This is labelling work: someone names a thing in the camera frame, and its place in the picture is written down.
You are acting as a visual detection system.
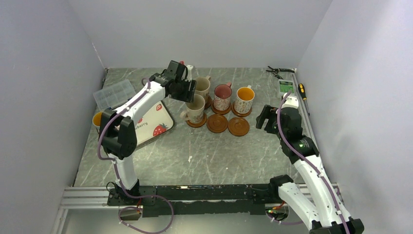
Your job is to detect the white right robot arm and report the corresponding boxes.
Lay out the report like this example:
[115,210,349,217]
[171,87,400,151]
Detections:
[256,105,365,234]

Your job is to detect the yellow black screwdriver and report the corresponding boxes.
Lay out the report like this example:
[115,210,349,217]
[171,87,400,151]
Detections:
[298,83,310,115]

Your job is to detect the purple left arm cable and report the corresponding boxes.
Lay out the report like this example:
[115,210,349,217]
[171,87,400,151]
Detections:
[96,78,175,234]

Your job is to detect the pink mug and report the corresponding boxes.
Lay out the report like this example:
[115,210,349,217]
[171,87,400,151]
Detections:
[213,82,232,110]

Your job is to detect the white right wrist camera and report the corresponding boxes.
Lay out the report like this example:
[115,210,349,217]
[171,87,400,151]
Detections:
[282,94,299,109]

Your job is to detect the clear plastic screw box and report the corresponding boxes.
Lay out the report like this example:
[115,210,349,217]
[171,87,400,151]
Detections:
[93,79,136,110]

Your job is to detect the white green electronic device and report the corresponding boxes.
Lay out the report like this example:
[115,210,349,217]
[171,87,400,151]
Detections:
[278,79,295,97]

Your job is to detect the black pliers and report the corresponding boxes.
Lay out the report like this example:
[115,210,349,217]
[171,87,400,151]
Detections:
[265,66,296,79]

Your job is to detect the orange interior white mug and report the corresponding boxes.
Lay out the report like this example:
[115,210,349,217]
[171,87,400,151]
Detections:
[235,85,255,114]

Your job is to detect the white strawberry serving tray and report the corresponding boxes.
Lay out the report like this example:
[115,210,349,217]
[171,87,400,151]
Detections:
[135,101,175,148]

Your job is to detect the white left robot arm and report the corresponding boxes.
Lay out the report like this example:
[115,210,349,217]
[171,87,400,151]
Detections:
[97,60,196,205]

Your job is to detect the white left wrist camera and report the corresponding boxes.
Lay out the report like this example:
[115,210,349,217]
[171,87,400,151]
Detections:
[179,60,196,81]

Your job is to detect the dark brown wooden coaster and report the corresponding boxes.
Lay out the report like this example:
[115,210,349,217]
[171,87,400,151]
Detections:
[228,117,250,137]

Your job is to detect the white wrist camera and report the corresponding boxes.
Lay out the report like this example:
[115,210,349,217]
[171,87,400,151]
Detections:
[179,60,196,81]
[282,94,299,109]

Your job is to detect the black base frame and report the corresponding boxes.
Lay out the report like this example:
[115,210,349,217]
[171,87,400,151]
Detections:
[107,184,282,217]

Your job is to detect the cream patterned mug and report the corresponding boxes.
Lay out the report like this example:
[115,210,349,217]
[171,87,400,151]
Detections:
[195,76,211,103]

